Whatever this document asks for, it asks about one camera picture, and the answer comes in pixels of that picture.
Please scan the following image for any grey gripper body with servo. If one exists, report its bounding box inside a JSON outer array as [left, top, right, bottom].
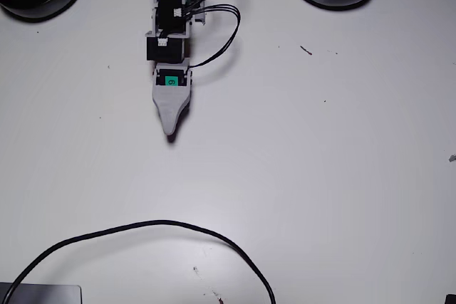
[[152, 61, 195, 88]]

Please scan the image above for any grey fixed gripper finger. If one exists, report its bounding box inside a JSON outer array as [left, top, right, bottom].
[[152, 85, 194, 137]]

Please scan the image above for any grey monitor stand base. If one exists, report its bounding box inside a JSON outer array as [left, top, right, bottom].
[[0, 283, 84, 304]]

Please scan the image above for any black gripper servo wire loop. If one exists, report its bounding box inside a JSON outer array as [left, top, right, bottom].
[[180, 4, 242, 69]]

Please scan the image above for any thick black power cable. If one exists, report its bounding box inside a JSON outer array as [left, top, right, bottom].
[[0, 219, 276, 304]]

